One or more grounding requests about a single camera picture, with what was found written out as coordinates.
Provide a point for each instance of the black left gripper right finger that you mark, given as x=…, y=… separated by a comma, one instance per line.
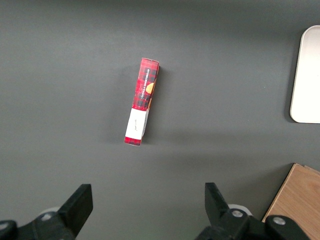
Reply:
x=225, y=222

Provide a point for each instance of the red plaid shortbread box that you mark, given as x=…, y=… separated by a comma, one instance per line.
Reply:
x=141, y=100

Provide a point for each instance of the wooden drawer cabinet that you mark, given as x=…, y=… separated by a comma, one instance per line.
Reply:
x=300, y=195

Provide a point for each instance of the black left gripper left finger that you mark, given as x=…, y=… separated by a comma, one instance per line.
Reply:
x=70, y=215

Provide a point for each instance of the beige plastic tray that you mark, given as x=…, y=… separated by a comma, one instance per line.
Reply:
x=308, y=82

